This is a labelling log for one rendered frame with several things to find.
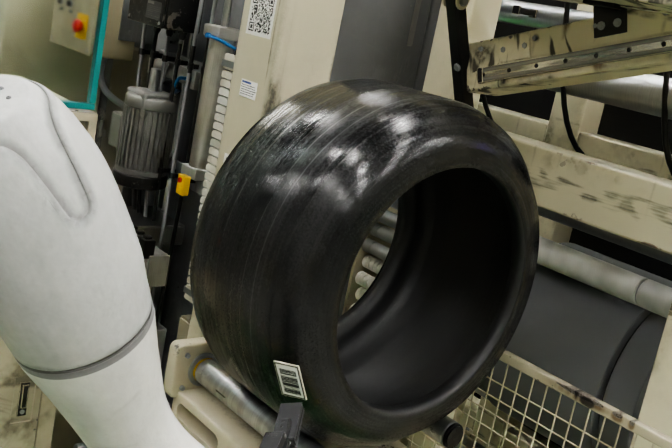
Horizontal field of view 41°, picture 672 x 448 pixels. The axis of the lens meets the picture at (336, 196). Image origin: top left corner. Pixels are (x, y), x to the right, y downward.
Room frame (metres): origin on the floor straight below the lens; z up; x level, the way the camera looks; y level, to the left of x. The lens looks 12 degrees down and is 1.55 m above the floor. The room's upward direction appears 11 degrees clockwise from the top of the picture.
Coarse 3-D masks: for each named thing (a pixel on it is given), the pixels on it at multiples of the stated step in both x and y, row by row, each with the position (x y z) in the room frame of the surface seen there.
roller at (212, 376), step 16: (208, 368) 1.41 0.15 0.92; (208, 384) 1.39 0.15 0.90; (224, 384) 1.37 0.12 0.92; (240, 384) 1.37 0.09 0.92; (224, 400) 1.35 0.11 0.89; (240, 400) 1.33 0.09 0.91; (256, 400) 1.32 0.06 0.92; (240, 416) 1.32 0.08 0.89; (256, 416) 1.29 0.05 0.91; (272, 416) 1.28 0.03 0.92
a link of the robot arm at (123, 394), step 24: (144, 336) 0.57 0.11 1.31; (120, 360) 0.56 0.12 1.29; (144, 360) 0.58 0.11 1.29; (48, 384) 0.55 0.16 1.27; (72, 384) 0.55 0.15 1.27; (96, 384) 0.55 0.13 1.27; (120, 384) 0.56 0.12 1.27; (144, 384) 0.58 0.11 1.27; (72, 408) 0.57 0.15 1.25; (96, 408) 0.57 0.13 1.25; (120, 408) 0.57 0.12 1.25; (144, 408) 0.59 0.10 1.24; (168, 408) 0.63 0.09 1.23; (96, 432) 0.58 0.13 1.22; (120, 432) 0.59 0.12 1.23; (144, 432) 0.60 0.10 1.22; (168, 432) 0.62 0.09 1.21
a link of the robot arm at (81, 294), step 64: (0, 128) 0.50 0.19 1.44; (64, 128) 0.52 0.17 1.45; (0, 192) 0.49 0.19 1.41; (64, 192) 0.51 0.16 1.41; (0, 256) 0.50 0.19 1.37; (64, 256) 0.51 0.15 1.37; (128, 256) 0.55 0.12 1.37; (0, 320) 0.52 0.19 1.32; (64, 320) 0.52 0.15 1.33; (128, 320) 0.55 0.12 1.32
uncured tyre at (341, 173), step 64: (256, 128) 1.31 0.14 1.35; (320, 128) 1.24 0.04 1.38; (384, 128) 1.21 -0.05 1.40; (448, 128) 1.26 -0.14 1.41; (256, 192) 1.21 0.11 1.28; (320, 192) 1.15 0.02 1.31; (384, 192) 1.18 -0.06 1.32; (448, 192) 1.61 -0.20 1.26; (512, 192) 1.35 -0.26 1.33; (192, 256) 1.28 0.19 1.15; (256, 256) 1.16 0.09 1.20; (320, 256) 1.13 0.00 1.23; (448, 256) 1.61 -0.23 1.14; (512, 256) 1.42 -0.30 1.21; (256, 320) 1.14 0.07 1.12; (320, 320) 1.13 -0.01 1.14; (384, 320) 1.58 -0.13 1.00; (448, 320) 1.54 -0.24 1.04; (512, 320) 1.41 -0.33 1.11; (256, 384) 1.20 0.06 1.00; (320, 384) 1.15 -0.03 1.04; (384, 384) 1.47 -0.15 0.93; (448, 384) 1.35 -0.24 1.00
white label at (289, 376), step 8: (280, 368) 1.13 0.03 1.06; (288, 368) 1.12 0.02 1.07; (296, 368) 1.12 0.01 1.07; (280, 376) 1.14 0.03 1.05; (288, 376) 1.13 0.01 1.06; (296, 376) 1.12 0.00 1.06; (280, 384) 1.14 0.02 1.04; (288, 384) 1.14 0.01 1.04; (296, 384) 1.13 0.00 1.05; (288, 392) 1.14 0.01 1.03; (296, 392) 1.13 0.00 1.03; (304, 392) 1.13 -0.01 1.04
